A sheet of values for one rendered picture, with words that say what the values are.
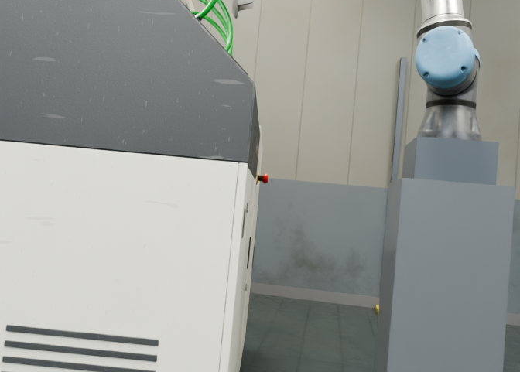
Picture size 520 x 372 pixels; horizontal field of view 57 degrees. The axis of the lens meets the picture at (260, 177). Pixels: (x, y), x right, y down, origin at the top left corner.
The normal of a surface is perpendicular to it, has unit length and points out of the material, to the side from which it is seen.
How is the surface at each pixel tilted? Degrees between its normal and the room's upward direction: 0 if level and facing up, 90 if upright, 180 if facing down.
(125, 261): 90
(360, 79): 90
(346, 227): 90
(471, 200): 90
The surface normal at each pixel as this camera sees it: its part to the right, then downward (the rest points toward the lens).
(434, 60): -0.45, 0.04
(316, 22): -0.15, -0.06
